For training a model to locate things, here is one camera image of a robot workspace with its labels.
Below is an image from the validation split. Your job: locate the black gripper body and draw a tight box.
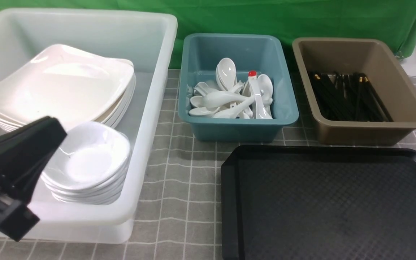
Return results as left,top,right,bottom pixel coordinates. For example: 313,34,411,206
0,116,67,242

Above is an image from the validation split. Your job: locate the white square rice plate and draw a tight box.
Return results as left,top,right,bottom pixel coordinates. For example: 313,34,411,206
0,44,135,126

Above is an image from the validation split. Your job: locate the stack of white bowls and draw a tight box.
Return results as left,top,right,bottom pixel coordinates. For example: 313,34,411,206
41,122,132,205

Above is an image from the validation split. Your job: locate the large white plastic bin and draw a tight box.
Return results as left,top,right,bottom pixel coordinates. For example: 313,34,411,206
0,8,178,244

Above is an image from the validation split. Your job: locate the grey checked table mat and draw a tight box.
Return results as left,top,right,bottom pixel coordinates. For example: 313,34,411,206
0,69,416,260

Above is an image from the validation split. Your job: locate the pile of white spoons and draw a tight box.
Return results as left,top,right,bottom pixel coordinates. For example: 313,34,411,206
188,57,274,119

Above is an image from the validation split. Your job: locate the red tipped white spoon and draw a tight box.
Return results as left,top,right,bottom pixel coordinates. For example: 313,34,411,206
248,70,273,120

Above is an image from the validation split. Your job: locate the black serving tray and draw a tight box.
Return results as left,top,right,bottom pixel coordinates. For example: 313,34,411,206
221,145,416,260

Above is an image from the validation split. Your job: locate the teal plastic bin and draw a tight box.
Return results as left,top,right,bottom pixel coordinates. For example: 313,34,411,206
178,33,299,143

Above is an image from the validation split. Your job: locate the pile of black chopsticks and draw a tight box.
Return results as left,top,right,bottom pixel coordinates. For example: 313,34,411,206
307,71,394,122

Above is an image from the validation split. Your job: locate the brown plastic bin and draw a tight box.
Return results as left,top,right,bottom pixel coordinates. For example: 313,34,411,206
292,38,416,146

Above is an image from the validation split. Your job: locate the green backdrop cloth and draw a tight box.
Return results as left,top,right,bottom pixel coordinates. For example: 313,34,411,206
0,0,416,69

